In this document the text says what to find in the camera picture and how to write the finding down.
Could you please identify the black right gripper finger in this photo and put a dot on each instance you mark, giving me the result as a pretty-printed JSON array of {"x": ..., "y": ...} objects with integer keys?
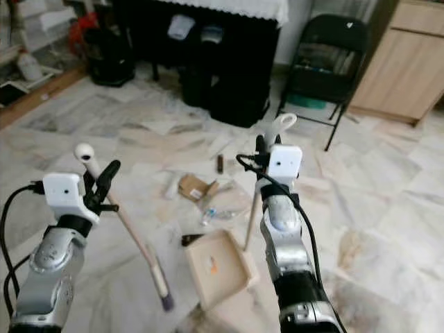
[
  {"x": 259, "y": 147},
  {"x": 269, "y": 150}
]

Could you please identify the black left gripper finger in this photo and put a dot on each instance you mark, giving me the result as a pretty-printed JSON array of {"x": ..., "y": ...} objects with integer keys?
[
  {"x": 89, "y": 187},
  {"x": 109, "y": 179}
]

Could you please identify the small dark brown bottle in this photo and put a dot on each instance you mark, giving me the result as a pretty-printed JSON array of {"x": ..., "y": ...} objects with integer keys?
[{"x": 220, "y": 164}]

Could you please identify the large black bag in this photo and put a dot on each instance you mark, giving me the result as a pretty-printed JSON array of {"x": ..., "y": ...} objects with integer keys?
[{"x": 239, "y": 100}]

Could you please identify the clear plastic bottle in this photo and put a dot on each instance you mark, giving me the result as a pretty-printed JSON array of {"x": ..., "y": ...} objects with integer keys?
[{"x": 223, "y": 212}]

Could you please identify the green flat item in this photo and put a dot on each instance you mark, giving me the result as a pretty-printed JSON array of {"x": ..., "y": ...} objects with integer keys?
[{"x": 306, "y": 101}]

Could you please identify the white crumpled paper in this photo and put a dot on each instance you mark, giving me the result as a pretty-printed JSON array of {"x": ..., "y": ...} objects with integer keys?
[{"x": 173, "y": 186}]

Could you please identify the brown cardboard piece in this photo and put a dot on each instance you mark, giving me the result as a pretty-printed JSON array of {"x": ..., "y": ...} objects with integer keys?
[{"x": 195, "y": 186}]

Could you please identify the dark brown flat scrap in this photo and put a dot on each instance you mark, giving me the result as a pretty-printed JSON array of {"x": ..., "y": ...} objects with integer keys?
[{"x": 191, "y": 240}]

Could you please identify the black folding chair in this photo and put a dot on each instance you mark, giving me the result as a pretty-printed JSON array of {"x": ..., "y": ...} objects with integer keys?
[{"x": 329, "y": 59}]

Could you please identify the black waste bin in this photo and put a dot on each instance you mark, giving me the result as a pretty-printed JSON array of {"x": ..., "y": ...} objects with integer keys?
[{"x": 111, "y": 59}]

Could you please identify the small grey plastic bag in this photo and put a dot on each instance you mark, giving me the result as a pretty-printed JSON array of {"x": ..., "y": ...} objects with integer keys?
[{"x": 211, "y": 35}]

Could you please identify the white plastic jug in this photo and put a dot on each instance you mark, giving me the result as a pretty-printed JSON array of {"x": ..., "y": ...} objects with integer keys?
[{"x": 29, "y": 68}]

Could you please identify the dark upright piano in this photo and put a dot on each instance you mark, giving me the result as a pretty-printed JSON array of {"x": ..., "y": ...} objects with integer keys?
[{"x": 146, "y": 41}]

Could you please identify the white lace cloth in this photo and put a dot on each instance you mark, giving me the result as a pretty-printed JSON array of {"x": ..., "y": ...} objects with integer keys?
[{"x": 229, "y": 8}]

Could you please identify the red bag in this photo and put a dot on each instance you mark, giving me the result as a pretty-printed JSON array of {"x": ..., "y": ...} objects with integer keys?
[{"x": 82, "y": 29}]

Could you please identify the light wood low cabinet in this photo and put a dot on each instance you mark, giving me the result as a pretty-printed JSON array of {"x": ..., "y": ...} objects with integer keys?
[{"x": 399, "y": 66}]

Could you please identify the white cluttered shelf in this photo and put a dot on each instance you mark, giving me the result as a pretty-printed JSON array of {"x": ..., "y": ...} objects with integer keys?
[{"x": 41, "y": 21}]

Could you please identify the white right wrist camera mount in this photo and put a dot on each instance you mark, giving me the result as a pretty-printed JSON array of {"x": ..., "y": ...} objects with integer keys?
[{"x": 284, "y": 163}]

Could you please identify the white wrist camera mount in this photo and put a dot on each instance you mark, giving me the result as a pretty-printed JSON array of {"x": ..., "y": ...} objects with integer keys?
[
  {"x": 62, "y": 194},
  {"x": 284, "y": 163}
]

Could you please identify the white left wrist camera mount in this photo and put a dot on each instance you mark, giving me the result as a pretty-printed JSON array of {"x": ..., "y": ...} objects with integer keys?
[{"x": 62, "y": 194}]

